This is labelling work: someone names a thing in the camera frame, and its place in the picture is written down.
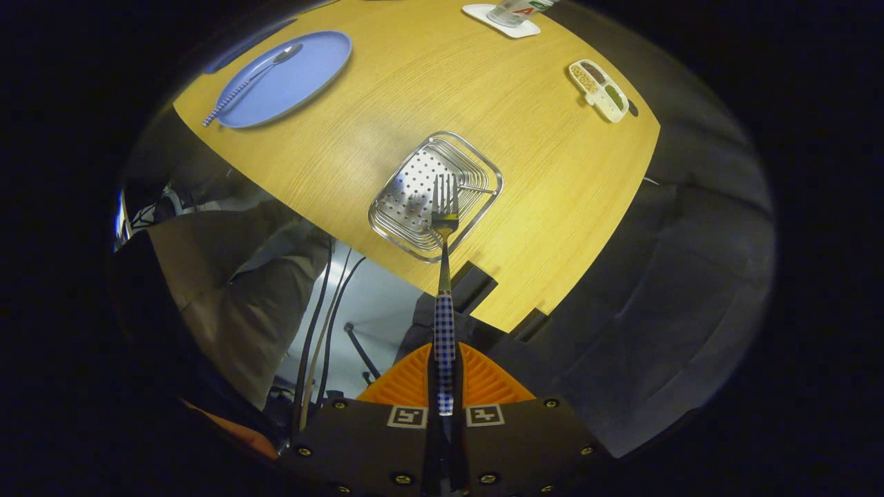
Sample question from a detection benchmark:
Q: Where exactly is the fork with checkered handle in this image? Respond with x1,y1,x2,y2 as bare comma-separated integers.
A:
431,173,460,416

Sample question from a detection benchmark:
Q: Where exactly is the black metal rod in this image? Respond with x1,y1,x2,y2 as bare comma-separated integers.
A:
344,322,381,380

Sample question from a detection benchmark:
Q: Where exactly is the spoon with checkered handle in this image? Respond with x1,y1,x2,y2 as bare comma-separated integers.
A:
202,44,304,128

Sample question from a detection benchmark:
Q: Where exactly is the black cable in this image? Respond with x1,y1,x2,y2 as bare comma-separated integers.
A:
316,257,367,408
294,238,336,429

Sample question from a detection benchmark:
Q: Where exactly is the blue round plate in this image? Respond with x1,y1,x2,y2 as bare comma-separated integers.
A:
215,30,353,129

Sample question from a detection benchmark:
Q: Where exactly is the beige cable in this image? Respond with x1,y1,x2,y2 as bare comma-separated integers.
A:
304,248,353,415

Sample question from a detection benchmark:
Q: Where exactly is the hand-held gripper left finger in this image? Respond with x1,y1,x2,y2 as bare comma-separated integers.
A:
280,343,437,497

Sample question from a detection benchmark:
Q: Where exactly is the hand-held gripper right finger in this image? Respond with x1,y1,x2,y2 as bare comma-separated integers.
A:
452,343,615,497

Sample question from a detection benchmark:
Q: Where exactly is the white bottle with green label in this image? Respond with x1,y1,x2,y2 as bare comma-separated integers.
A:
487,0,557,28

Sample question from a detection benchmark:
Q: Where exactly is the white coaster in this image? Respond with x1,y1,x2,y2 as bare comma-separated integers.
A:
462,3,541,39

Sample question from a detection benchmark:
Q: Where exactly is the white divided seasoning dish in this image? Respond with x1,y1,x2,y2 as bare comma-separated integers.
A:
568,59,630,124

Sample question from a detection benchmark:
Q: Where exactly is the person's trouser leg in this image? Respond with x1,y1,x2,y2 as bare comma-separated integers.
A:
148,200,332,411

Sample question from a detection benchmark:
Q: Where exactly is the metal wire drain basket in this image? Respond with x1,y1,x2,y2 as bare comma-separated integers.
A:
368,131,504,264

